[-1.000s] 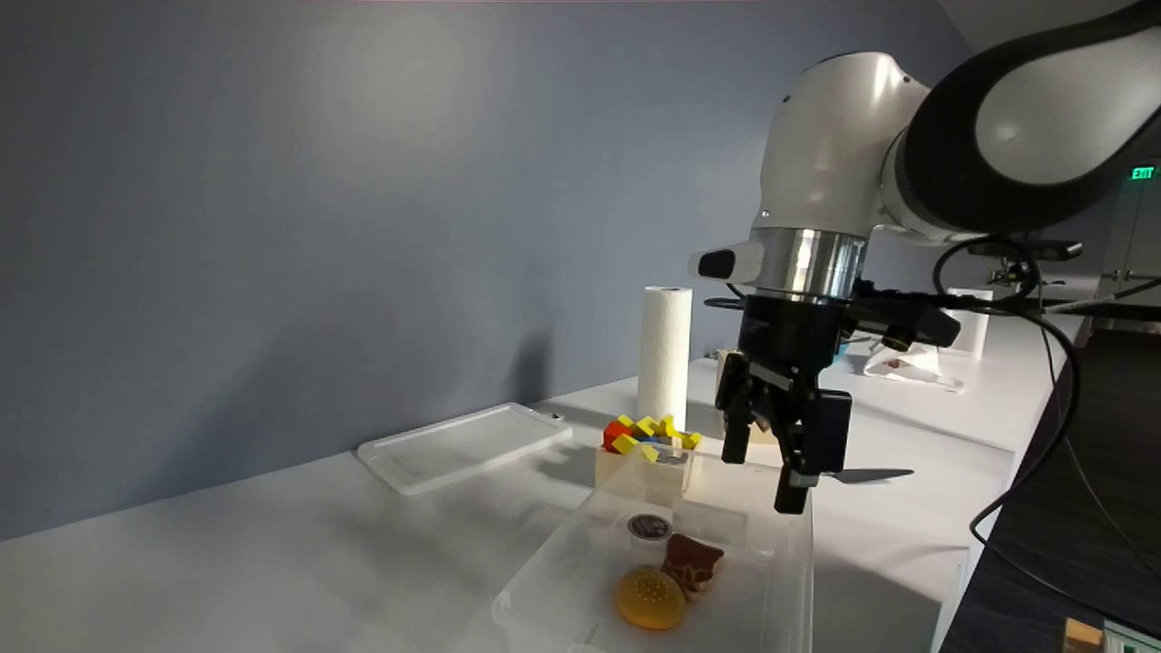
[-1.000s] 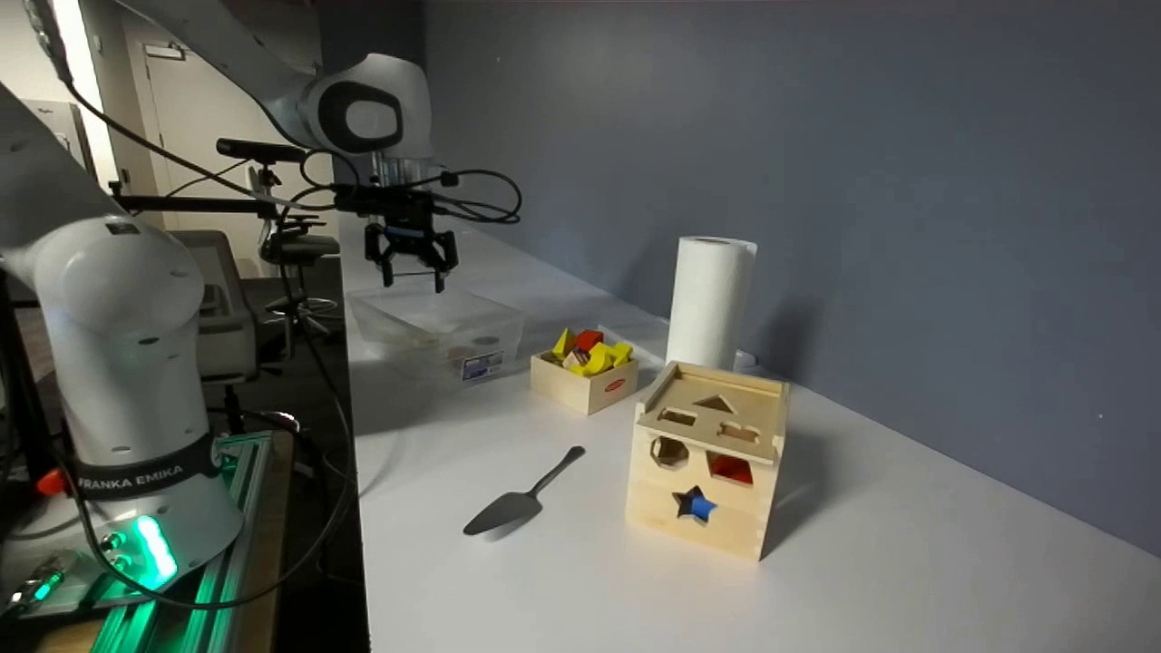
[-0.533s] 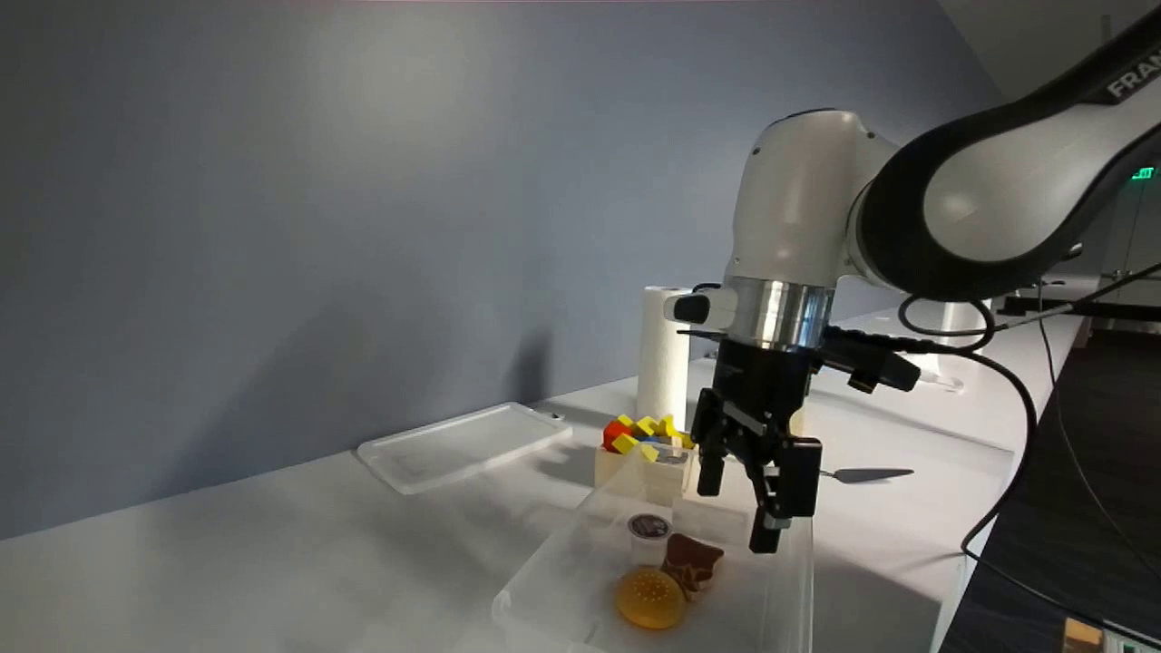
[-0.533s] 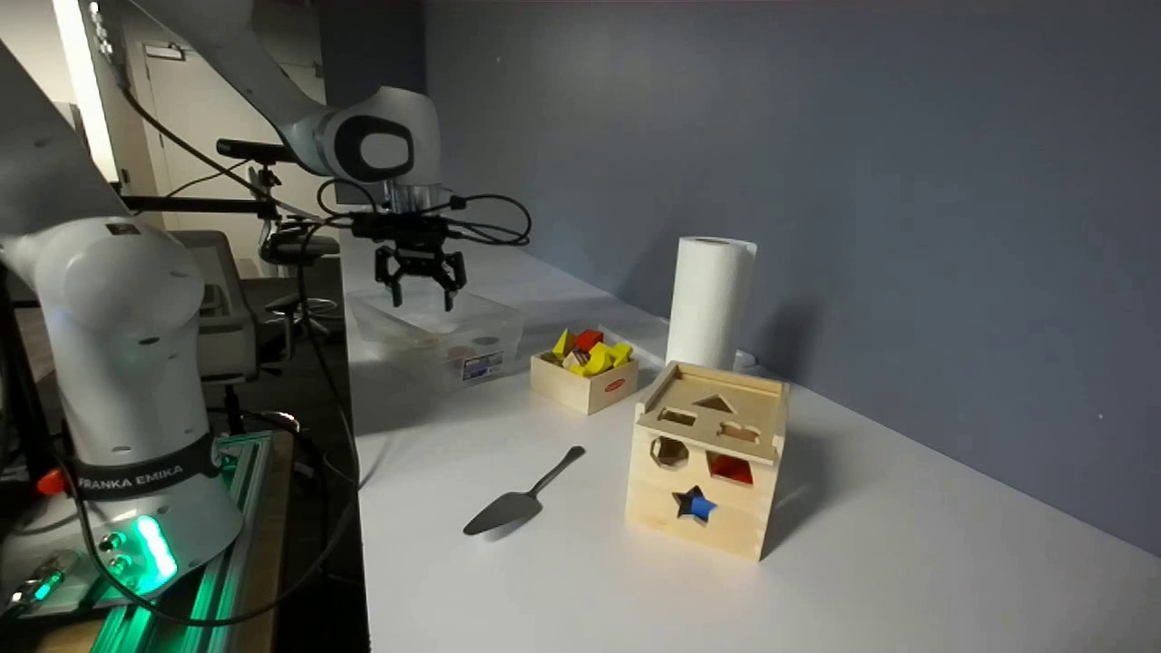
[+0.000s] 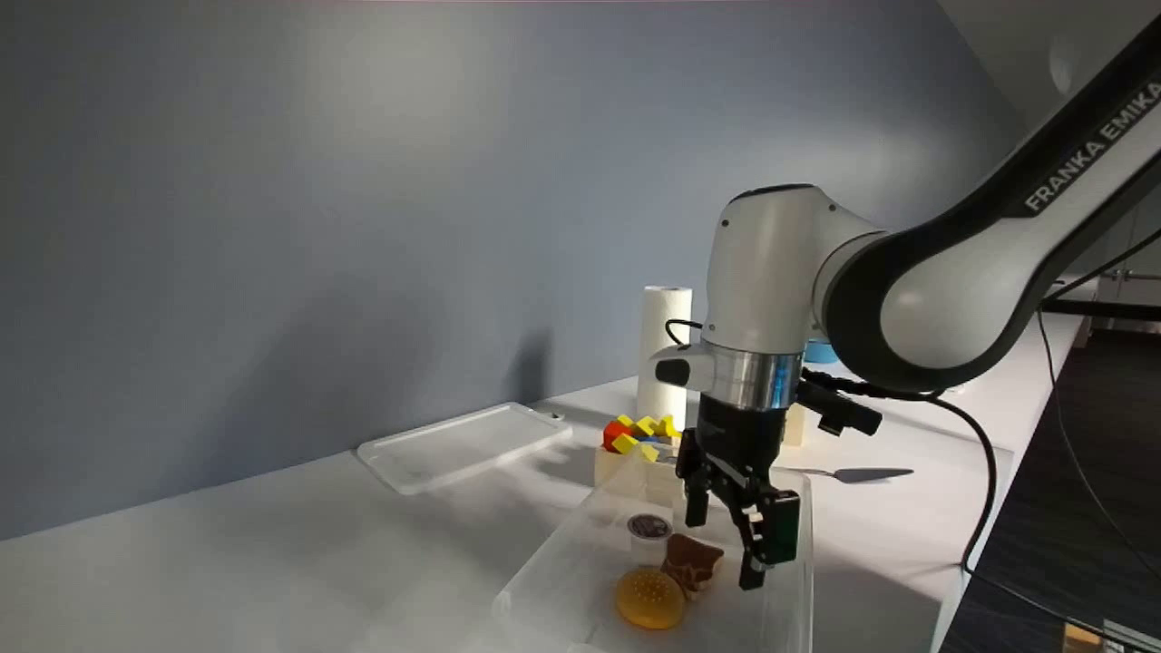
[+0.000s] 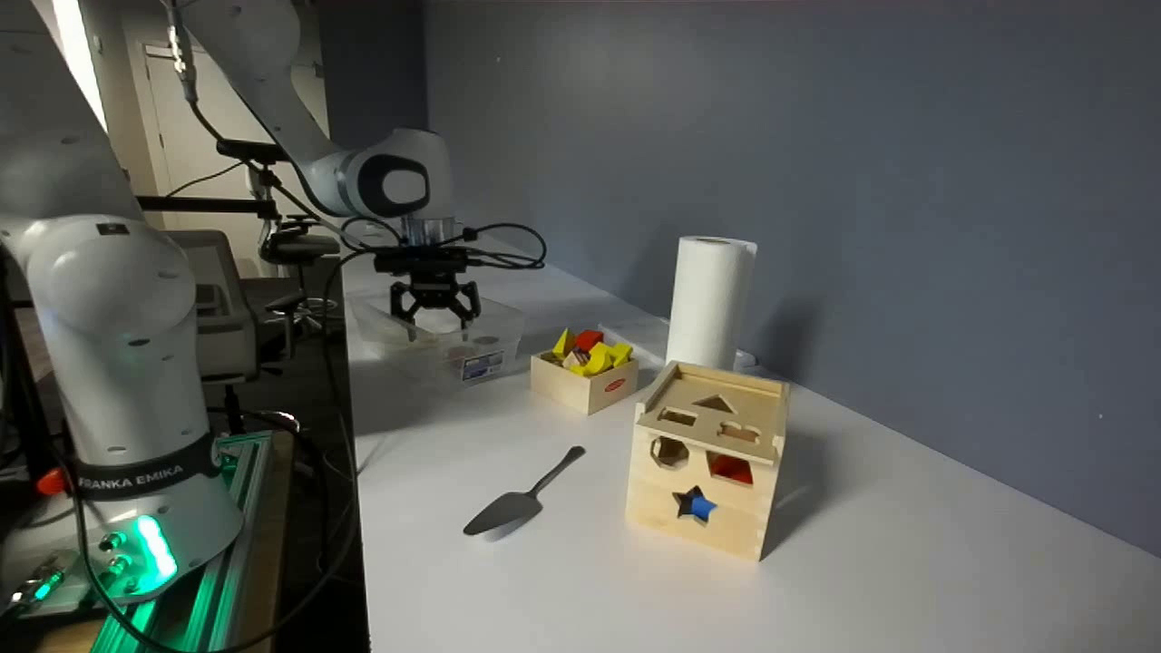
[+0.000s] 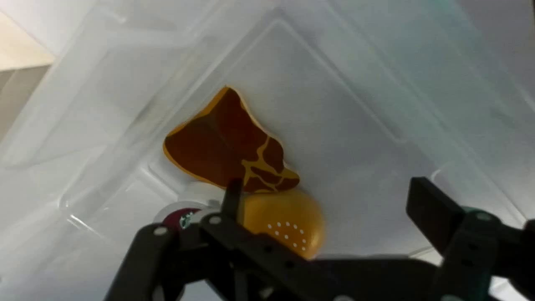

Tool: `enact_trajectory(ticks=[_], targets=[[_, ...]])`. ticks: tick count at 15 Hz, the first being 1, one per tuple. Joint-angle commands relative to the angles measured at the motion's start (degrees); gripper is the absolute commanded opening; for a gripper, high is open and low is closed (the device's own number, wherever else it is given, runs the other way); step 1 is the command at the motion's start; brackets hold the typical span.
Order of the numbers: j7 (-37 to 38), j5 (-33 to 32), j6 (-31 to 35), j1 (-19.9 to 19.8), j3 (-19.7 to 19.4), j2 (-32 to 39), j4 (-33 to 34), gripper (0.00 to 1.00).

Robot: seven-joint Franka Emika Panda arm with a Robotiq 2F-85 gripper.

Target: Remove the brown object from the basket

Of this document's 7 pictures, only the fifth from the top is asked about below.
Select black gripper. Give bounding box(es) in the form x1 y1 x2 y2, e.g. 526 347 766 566
671 391 806 595

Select brown toy food piece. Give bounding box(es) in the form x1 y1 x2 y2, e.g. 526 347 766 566
662 529 731 598

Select small brown object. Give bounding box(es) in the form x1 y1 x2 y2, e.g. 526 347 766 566
625 511 674 543

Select large yellow wooden block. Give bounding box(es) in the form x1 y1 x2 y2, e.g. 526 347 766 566
631 410 681 447

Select orange round toy food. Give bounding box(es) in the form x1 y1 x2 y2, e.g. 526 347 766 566
610 566 692 635

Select grey metal scoop spoon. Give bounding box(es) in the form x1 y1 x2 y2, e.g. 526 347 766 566
778 460 918 489

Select white paper towel roll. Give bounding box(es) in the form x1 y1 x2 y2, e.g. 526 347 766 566
634 283 700 432

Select clear plastic bin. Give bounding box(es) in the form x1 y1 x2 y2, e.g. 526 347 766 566
491 472 818 653
352 401 577 497

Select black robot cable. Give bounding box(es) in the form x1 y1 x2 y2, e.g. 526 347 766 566
847 383 1003 572

